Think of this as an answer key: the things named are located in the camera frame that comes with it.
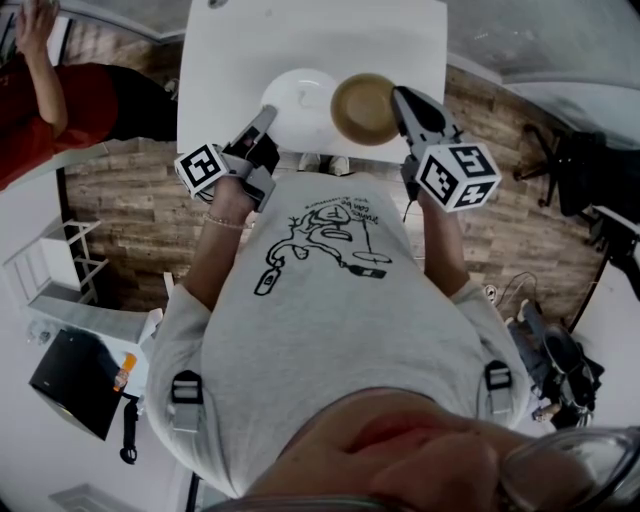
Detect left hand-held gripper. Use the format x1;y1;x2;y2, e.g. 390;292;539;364
173;105;281;214

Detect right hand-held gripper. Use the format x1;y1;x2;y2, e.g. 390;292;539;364
390;87;503;214

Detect white bowl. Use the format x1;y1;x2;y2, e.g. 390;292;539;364
260;68;342;151

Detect brown wooden bowl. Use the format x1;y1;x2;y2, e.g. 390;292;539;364
329;73;401;146

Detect person's left forearm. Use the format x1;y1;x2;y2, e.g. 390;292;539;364
182;177;261;311

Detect person's right forearm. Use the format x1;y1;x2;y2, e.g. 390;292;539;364
417;192;471;299

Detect black office chair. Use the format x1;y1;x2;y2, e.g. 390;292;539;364
514;124;640;219

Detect grey printed t-shirt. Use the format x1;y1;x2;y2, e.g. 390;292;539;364
144;172;531;501

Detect desk with black legs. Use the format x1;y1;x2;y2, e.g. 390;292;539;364
589;204;640;301

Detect white side table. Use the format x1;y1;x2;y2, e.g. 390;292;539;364
27;294;164;401

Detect white shelf rack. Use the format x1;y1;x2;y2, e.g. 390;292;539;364
3;219;109;306

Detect orange bottle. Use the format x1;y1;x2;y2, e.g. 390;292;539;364
112;352;138;392

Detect black box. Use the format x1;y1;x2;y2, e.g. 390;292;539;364
28;328;124;441

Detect person's face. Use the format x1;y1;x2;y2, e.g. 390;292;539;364
244;389;601;512

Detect clear-framed eyeglasses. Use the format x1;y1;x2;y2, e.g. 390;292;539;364
499;424;640;512

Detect pale bead bracelet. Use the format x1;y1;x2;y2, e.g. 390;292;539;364
204;212;251;231

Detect black floor cable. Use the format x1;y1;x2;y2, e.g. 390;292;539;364
497;272;539;314

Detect grey strap black buckle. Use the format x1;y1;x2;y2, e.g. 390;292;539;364
170;369;205;434
483;359;512;415

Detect black handle tool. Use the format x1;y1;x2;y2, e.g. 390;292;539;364
119;394;141;465

